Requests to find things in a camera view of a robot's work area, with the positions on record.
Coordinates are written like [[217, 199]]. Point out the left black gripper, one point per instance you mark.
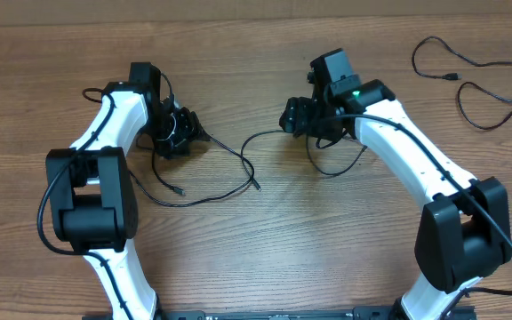
[[190, 129]]

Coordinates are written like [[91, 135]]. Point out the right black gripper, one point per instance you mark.
[[292, 115]]

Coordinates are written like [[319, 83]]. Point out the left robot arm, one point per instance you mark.
[[90, 193]]

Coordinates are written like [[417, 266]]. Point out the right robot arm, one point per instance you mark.
[[464, 224]]

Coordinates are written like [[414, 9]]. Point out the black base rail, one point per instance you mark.
[[357, 313]]

